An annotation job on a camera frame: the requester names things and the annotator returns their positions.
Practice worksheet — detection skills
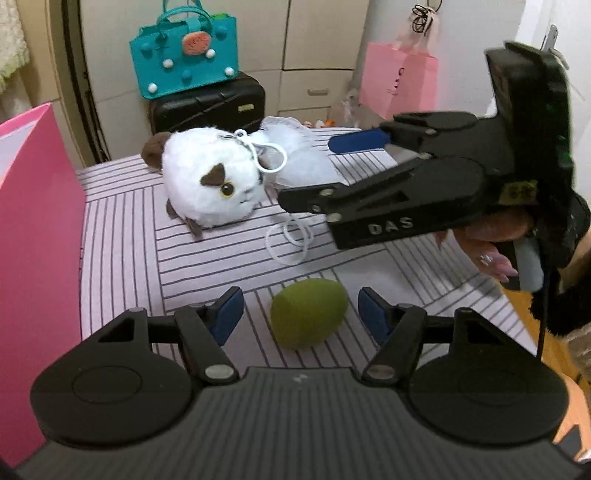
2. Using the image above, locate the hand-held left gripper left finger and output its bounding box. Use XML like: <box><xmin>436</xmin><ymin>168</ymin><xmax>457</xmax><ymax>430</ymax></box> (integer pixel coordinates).
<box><xmin>98</xmin><ymin>286</ymin><xmax>245</xmax><ymax>385</ymax></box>

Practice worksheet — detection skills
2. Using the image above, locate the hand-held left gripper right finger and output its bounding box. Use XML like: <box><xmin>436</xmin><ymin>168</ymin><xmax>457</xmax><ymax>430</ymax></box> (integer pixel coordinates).
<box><xmin>358</xmin><ymin>286</ymin><xmax>504</xmax><ymax>385</ymax></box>

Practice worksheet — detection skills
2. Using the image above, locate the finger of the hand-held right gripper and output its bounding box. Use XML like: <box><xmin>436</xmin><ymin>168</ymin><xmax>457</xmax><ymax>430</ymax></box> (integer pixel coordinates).
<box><xmin>328</xmin><ymin>112</ymin><xmax>483</xmax><ymax>160</ymax></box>
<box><xmin>277</xmin><ymin>161</ymin><xmax>419</xmax><ymax>223</ymax></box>

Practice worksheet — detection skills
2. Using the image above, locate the white tulle pouch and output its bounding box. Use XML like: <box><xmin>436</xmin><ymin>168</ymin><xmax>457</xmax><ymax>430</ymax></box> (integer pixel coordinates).
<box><xmin>259</xmin><ymin>115</ymin><xmax>349</xmax><ymax>267</ymax></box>

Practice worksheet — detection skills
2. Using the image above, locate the green egg-shaped sponge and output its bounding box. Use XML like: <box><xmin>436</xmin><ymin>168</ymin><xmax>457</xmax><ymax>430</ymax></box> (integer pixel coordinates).
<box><xmin>270</xmin><ymin>278</ymin><xmax>350</xmax><ymax>350</ymax></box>

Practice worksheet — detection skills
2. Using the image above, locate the pink cardboard box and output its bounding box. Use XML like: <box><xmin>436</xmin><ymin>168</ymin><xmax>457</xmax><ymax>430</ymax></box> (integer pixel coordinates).
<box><xmin>0</xmin><ymin>102</ymin><xmax>86</xmax><ymax>467</ymax></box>

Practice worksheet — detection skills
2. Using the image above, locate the person's right hand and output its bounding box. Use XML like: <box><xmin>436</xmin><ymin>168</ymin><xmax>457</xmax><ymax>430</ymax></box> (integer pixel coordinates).
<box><xmin>434</xmin><ymin>215</ymin><xmax>529</xmax><ymax>283</ymax></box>

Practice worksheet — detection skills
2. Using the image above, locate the pink paper bag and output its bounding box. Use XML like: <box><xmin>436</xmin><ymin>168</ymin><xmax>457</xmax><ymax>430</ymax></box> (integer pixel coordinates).
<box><xmin>359</xmin><ymin>41</ymin><xmax>438</xmax><ymax>119</ymax></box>

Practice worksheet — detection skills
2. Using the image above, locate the beige wardrobe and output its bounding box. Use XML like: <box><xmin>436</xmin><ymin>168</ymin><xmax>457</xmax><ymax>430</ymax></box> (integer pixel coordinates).
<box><xmin>46</xmin><ymin>0</ymin><xmax>370</xmax><ymax>163</ymax></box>

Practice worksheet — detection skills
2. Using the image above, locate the striped bed sheet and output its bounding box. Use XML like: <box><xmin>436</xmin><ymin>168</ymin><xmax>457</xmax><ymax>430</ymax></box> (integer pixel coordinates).
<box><xmin>76</xmin><ymin>127</ymin><xmax>527</xmax><ymax>370</ymax></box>

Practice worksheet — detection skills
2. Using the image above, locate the black suitcase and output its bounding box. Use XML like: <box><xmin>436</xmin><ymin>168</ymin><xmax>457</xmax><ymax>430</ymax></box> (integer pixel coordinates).
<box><xmin>148</xmin><ymin>71</ymin><xmax>267</xmax><ymax>139</ymax></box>

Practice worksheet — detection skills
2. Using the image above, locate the teal felt handbag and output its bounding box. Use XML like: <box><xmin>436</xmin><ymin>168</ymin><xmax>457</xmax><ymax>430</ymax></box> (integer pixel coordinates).
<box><xmin>129</xmin><ymin>0</ymin><xmax>238</xmax><ymax>100</ymax></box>

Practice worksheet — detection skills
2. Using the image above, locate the cream knitted cloth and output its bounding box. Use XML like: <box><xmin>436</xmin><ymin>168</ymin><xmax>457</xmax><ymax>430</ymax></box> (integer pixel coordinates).
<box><xmin>0</xmin><ymin>0</ymin><xmax>29</xmax><ymax>89</ymax></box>

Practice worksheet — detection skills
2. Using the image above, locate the white plush hamster keychain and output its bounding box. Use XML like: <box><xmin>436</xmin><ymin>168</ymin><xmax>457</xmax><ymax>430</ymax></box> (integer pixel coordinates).
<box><xmin>141</xmin><ymin>129</ymin><xmax>289</xmax><ymax>241</ymax></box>

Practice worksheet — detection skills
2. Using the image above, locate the metal door handle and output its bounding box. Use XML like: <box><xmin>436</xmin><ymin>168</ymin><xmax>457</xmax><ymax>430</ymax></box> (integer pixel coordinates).
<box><xmin>544</xmin><ymin>24</ymin><xmax>565</xmax><ymax>70</ymax></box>

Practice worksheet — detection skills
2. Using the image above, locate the wire flower charm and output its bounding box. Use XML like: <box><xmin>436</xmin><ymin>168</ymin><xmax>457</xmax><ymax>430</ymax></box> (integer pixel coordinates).
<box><xmin>409</xmin><ymin>4</ymin><xmax>440</xmax><ymax>36</ymax></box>

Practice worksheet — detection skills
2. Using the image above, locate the black cable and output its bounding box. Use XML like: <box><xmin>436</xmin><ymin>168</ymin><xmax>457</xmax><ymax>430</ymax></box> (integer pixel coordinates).
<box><xmin>536</xmin><ymin>272</ymin><xmax>550</xmax><ymax>361</ymax></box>

